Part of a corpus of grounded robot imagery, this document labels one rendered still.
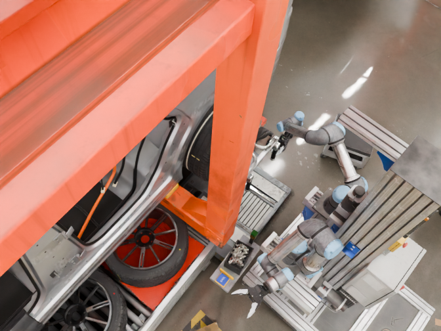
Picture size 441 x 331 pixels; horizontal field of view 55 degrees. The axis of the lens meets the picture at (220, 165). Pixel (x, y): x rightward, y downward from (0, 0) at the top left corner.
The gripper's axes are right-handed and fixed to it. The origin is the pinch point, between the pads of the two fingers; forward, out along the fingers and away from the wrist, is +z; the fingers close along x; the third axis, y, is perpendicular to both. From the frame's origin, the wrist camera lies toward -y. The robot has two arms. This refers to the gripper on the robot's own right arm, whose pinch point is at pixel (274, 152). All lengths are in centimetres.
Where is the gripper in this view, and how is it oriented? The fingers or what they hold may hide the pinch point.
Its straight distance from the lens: 326.9
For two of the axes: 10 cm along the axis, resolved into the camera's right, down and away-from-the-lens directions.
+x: 8.0, 5.5, -2.5
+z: -6.0, 6.8, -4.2
